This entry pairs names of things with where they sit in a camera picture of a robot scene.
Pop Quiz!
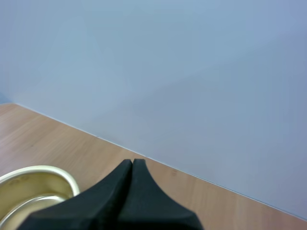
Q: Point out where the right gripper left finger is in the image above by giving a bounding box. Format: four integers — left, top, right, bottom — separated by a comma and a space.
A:
18, 159, 132, 230

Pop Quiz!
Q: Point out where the gold-coloured pot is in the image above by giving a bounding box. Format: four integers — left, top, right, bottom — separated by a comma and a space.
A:
0, 165, 81, 230

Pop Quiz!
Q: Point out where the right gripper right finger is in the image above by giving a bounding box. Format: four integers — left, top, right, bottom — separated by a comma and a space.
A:
117, 158, 204, 230

